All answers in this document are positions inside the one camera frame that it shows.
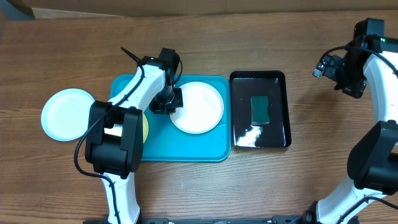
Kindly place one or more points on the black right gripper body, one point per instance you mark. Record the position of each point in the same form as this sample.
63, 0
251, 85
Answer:
349, 77

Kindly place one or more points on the green and yellow sponge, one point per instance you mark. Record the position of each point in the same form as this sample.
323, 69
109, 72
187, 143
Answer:
259, 110

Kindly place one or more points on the black water tray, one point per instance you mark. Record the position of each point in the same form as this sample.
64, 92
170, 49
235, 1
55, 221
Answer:
244, 85

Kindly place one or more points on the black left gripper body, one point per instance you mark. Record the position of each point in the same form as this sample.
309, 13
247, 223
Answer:
166, 101

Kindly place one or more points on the yellow plate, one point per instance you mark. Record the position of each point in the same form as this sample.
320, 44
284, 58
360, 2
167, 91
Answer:
145, 126

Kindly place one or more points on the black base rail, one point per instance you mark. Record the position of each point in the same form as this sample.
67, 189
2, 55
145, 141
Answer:
278, 219

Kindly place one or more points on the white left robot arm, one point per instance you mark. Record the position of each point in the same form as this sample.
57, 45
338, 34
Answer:
114, 140

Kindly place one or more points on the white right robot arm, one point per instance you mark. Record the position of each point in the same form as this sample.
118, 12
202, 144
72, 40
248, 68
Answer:
370, 60

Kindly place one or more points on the white plate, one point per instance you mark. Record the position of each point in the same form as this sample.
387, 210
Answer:
202, 109

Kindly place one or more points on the teal plastic tray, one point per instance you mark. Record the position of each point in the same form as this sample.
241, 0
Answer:
166, 143

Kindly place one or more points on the light blue plate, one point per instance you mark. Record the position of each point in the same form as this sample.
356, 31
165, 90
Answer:
65, 115

